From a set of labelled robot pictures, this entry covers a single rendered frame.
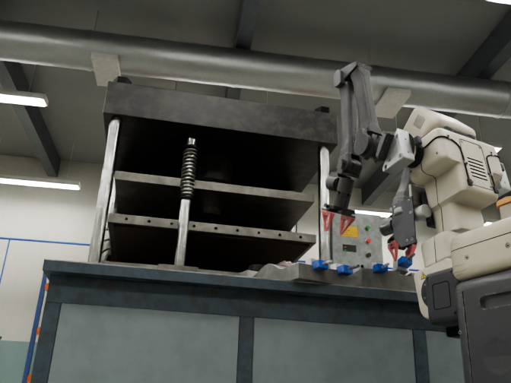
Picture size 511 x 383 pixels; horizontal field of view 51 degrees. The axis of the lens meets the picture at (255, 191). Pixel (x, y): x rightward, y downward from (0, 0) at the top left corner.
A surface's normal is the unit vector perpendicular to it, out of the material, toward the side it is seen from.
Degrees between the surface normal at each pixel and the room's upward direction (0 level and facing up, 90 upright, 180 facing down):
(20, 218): 90
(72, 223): 90
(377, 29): 180
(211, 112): 90
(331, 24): 180
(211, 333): 90
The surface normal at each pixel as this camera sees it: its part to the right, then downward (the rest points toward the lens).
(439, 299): -0.88, -0.22
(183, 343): 0.21, -0.37
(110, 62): -0.04, 0.92
